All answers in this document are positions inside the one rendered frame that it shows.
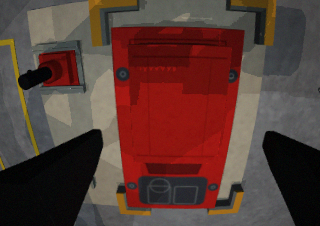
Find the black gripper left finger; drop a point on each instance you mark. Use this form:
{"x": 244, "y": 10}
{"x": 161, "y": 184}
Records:
{"x": 49, "y": 189}

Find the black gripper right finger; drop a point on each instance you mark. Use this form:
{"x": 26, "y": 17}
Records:
{"x": 296, "y": 168}

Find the yellow rectangular outline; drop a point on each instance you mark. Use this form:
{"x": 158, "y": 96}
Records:
{"x": 22, "y": 99}

